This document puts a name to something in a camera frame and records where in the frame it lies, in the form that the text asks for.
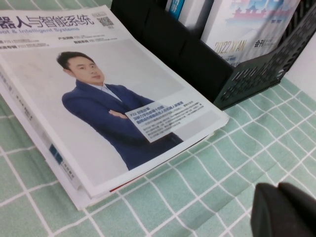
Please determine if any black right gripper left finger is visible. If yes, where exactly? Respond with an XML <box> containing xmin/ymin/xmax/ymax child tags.
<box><xmin>251</xmin><ymin>183</ymin><xmax>292</xmax><ymax>237</ymax></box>

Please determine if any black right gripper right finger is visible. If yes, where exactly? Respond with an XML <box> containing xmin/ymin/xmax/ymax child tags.
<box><xmin>278</xmin><ymin>182</ymin><xmax>316</xmax><ymax>237</ymax></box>

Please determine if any magazine with suited man cover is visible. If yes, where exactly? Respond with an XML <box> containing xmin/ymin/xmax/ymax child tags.
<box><xmin>0</xmin><ymin>4</ymin><xmax>230</xmax><ymax>198</ymax></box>

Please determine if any book with orange red edge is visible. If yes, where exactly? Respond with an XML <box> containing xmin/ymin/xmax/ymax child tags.
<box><xmin>108</xmin><ymin>130</ymin><xmax>215</xmax><ymax>193</ymax></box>

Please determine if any black plastic book holder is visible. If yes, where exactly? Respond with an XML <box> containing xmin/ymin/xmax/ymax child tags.
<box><xmin>110</xmin><ymin>0</ymin><xmax>316</xmax><ymax>111</ymax></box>

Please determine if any thick white orange-topped book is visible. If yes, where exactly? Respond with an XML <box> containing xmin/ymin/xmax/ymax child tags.
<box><xmin>179</xmin><ymin>0</ymin><xmax>215</xmax><ymax>35</ymax></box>

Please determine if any cyan spine mechanism design book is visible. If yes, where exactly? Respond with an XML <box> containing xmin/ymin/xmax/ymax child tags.
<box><xmin>165</xmin><ymin>0</ymin><xmax>186</xmax><ymax>21</ymax></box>

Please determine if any green white checked tablecloth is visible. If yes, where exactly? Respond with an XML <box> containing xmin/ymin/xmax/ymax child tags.
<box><xmin>0</xmin><ymin>0</ymin><xmax>316</xmax><ymax>237</ymax></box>

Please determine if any white magazine red blue print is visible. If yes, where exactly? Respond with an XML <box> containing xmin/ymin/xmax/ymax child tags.
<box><xmin>201</xmin><ymin>0</ymin><xmax>301</xmax><ymax>68</ymax></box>

